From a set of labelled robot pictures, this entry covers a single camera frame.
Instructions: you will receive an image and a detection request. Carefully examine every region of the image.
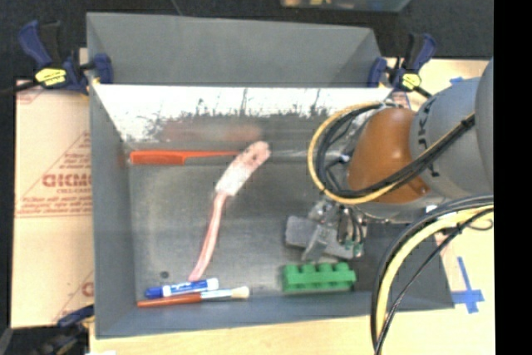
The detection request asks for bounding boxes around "blue and white marker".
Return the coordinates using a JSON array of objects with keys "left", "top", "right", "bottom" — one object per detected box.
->
[{"left": 144, "top": 277, "right": 220, "bottom": 300}]

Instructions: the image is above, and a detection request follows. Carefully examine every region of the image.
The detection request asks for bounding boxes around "green toy brick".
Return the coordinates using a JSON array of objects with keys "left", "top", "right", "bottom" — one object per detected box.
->
[{"left": 281, "top": 261, "right": 358, "bottom": 295}]

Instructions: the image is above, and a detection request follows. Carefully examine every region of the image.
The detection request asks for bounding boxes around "pink long-handled brush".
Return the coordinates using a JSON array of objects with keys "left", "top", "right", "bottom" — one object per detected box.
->
[{"left": 187, "top": 141, "right": 273, "bottom": 284}]

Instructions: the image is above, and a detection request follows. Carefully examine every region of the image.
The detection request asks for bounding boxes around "grey sponge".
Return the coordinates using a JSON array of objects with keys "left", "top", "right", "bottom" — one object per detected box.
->
[{"left": 283, "top": 214, "right": 364, "bottom": 260}]

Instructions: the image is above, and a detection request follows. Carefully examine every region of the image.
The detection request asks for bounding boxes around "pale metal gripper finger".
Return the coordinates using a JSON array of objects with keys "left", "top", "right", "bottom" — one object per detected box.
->
[
  {"left": 301, "top": 225, "right": 323, "bottom": 263},
  {"left": 317, "top": 223, "right": 333, "bottom": 256}
]

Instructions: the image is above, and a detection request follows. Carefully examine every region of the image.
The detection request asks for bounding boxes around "brown cardboard board red print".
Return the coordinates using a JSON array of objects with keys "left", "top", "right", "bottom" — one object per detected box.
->
[{"left": 9, "top": 77, "right": 96, "bottom": 330}]

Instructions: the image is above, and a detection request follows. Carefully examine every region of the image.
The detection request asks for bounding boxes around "orange comb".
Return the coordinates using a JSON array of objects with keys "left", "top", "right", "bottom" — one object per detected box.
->
[{"left": 129, "top": 150, "right": 243, "bottom": 166}]

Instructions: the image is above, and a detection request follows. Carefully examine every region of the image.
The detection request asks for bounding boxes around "grey metal bin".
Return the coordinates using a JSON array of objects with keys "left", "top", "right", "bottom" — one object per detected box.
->
[{"left": 86, "top": 11, "right": 455, "bottom": 339}]

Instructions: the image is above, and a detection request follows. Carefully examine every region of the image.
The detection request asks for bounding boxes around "red-brown handled paint brush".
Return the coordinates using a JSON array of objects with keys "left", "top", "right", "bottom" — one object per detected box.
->
[{"left": 136, "top": 285, "right": 251, "bottom": 309}]

